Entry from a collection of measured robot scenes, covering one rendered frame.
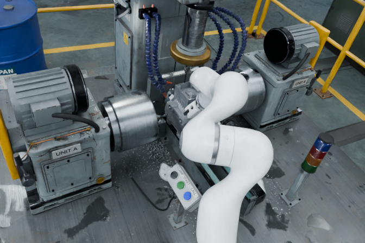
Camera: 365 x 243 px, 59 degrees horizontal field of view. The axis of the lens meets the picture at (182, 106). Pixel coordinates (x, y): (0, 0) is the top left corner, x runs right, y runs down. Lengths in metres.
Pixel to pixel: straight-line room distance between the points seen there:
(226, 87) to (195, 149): 0.18
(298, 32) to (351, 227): 0.95
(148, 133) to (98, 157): 0.23
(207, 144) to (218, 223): 0.18
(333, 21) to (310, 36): 3.02
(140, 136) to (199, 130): 0.65
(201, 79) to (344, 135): 2.51
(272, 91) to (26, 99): 1.14
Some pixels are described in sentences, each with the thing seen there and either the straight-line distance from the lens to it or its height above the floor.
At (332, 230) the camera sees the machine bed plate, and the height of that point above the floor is 0.80.
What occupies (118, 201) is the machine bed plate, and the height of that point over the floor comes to 0.80.
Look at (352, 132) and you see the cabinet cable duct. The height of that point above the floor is 0.03.
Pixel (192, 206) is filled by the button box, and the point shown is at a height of 1.04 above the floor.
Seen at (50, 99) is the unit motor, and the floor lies 1.32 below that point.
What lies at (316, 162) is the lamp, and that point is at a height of 1.10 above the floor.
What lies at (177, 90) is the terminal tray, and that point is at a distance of 1.51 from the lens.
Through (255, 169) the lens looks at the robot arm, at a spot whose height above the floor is 1.49.
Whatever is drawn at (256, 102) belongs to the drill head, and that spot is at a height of 1.05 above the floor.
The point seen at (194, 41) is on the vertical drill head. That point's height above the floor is 1.39.
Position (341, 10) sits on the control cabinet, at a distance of 4.75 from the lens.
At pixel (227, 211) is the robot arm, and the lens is 0.79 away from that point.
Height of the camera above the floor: 2.06
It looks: 41 degrees down
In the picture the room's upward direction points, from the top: 10 degrees clockwise
